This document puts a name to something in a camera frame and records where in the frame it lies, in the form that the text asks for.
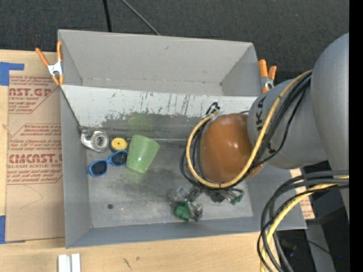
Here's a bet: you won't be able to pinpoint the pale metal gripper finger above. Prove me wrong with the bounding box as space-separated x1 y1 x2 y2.
169 186 200 203
187 201 204 222

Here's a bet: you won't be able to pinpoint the small green plastic object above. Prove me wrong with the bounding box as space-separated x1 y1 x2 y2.
173 202 191 222

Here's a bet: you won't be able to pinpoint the grey metal bin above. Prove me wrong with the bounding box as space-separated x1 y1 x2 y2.
57 29 309 249

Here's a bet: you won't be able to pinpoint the green plastic cup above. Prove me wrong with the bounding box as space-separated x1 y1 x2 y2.
125 134 161 175

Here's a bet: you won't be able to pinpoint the yellow round disc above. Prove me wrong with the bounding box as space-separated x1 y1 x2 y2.
110 137 129 152

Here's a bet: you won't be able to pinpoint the blue sunglasses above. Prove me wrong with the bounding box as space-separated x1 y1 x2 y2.
86 149 129 177

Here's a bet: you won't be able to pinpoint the silver metal round object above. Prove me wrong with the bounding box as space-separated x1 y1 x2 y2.
80 129 111 153

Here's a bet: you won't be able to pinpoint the brown cardboard board red print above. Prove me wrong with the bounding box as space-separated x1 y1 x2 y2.
0 49 315 245

